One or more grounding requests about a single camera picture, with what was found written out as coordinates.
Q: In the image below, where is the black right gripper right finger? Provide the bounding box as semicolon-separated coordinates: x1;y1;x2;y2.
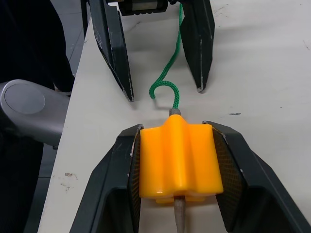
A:
202;120;311;233

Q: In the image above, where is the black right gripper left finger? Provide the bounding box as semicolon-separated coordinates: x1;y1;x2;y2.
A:
69;124;144;233

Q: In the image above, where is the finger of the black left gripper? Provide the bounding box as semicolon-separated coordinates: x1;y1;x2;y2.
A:
89;0;135;102
181;0;216;93

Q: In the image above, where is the green lace with grey needle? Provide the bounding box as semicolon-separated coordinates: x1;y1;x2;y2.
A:
149;2;187;233

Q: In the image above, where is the orange star-shaped block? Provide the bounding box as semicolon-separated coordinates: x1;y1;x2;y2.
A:
138;114;224;204

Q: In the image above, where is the dark trouser leg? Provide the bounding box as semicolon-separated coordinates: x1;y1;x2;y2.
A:
0;0;76;95

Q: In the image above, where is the silver robot body part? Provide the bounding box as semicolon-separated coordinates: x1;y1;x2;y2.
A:
0;79;70;150

